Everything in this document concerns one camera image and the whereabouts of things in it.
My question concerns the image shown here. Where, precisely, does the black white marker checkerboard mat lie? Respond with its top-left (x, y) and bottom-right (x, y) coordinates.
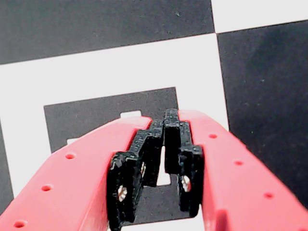
top-left (0, 0), bottom-right (308, 231)

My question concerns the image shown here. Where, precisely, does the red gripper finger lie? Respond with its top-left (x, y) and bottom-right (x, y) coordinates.
top-left (164, 109), bottom-right (308, 231)
top-left (0, 116), bottom-right (165, 231)

